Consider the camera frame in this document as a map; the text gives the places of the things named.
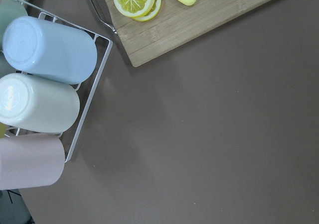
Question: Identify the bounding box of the yellow mug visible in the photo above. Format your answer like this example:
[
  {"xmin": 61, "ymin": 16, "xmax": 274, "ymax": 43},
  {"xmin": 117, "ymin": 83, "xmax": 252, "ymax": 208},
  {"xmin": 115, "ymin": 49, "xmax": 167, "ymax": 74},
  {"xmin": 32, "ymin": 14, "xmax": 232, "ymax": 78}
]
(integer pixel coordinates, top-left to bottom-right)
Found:
[{"xmin": 0, "ymin": 123, "xmax": 6, "ymax": 138}]

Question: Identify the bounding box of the lemon slice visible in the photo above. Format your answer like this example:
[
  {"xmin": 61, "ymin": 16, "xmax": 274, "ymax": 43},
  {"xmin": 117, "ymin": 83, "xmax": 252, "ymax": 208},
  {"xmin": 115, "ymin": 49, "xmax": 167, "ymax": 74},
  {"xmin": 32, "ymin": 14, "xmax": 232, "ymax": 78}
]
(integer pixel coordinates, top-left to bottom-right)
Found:
[
  {"xmin": 133, "ymin": 0, "xmax": 161, "ymax": 22},
  {"xmin": 113, "ymin": 0, "xmax": 156, "ymax": 18}
]

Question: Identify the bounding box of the white wire mug rack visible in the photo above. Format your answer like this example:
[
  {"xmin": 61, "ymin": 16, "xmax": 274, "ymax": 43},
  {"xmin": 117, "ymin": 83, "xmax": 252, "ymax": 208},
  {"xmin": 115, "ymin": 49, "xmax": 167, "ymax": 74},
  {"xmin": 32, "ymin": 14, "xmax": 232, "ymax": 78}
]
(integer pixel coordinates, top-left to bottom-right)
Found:
[{"xmin": 17, "ymin": 0, "xmax": 113, "ymax": 162}]

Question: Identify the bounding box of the pink mug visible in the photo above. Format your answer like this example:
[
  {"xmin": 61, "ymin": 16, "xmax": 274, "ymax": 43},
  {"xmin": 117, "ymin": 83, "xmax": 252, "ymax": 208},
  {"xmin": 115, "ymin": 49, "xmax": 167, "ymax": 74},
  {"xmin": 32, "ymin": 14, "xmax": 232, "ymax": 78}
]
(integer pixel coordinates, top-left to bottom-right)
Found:
[{"xmin": 0, "ymin": 133, "xmax": 65, "ymax": 190}]

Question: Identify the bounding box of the wooden cutting board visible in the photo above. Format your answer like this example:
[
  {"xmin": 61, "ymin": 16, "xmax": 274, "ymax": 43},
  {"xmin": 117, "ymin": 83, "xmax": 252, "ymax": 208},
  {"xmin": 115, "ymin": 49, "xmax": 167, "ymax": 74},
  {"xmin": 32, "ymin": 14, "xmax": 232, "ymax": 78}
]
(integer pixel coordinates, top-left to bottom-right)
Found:
[{"xmin": 105, "ymin": 0, "xmax": 271, "ymax": 67}]

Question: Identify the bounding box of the blue mug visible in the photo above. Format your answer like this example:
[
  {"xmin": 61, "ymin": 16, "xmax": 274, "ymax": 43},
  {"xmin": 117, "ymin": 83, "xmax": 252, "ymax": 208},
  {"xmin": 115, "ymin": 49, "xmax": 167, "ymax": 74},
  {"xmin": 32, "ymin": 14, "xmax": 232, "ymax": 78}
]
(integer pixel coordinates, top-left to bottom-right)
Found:
[{"xmin": 2, "ymin": 16, "xmax": 97, "ymax": 85}]

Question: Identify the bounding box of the metal cutting board handle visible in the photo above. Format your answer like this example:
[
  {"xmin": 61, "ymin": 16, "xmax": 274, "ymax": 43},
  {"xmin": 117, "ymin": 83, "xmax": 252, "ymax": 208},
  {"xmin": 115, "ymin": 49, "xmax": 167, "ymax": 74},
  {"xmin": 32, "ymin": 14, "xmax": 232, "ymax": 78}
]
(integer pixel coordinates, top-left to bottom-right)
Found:
[{"xmin": 89, "ymin": 0, "xmax": 117, "ymax": 34}]

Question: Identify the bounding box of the white mug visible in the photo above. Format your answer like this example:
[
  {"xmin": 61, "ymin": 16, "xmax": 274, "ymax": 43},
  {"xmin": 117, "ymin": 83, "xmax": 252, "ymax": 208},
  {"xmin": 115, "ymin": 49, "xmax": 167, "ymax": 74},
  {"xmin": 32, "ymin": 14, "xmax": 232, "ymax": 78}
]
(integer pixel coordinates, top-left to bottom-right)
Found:
[{"xmin": 0, "ymin": 73, "xmax": 80, "ymax": 133}]

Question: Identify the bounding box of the green mug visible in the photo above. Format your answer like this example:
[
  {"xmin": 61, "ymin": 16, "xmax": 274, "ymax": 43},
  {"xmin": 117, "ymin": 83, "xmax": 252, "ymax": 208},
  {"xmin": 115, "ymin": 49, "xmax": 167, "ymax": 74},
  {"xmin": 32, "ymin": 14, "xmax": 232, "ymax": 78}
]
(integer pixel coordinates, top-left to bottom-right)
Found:
[{"xmin": 0, "ymin": 0, "xmax": 28, "ymax": 49}]

